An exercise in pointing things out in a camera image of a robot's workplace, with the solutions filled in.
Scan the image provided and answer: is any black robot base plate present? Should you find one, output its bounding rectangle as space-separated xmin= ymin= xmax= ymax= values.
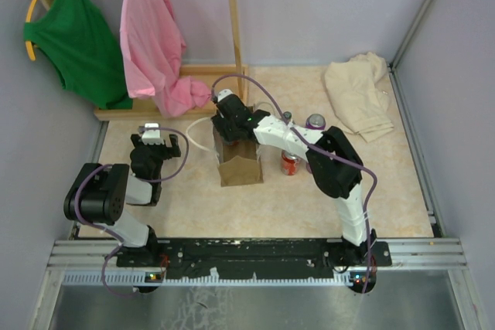
xmin=114 ymin=236 xmax=394 ymax=281

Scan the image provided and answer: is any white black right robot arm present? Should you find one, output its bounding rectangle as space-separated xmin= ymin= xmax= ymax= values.
xmin=212 ymin=90 xmax=376 ymax=266

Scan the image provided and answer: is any canvas bag with rope handles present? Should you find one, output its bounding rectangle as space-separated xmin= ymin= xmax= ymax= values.
xmin=185 ymin=100 xmax=275 ymax=188

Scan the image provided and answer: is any beige folded cloth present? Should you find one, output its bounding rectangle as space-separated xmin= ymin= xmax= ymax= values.
xmin=323 ymin=52 xmax=394 ymax=142

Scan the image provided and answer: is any purple Fanta soda can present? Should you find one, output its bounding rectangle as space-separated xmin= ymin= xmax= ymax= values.
xmin=305 ymin=113 xmax=326 ymax=131

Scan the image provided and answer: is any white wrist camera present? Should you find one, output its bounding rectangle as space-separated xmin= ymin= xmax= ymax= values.
xmin=212 ymin=89 xmax=234 ymax=104
xmin=138 ymin=123 xmax=165 ymax=145

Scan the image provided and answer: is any aluminium frame rail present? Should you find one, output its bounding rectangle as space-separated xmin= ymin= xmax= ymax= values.
xmin=47 ymin=238 xmax=467 ymax=294

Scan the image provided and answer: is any green tank top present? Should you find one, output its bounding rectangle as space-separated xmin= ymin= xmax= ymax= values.
xmin=23 ymin=0 xmax=133 ymax=110

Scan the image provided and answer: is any pink t-shirt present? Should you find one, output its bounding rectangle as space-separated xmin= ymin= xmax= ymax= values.
xmin=119 ymin=0 xmax=211 ymax=117

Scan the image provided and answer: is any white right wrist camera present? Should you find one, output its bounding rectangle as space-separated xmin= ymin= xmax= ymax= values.
xmin=212 ymin=89 xmax=234 ymax=104

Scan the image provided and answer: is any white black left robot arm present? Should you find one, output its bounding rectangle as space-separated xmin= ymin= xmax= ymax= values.
xmin=63 ymin=130 xmax=182 ymax=267

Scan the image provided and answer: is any wooden clothes rack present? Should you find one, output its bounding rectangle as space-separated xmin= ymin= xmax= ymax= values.
xmin=38 ymin=0 xmax=248 ymax=121

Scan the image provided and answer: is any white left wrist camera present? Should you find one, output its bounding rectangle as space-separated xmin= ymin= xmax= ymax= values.
xmin=138 ymin=123 xmax=165 ymax=145

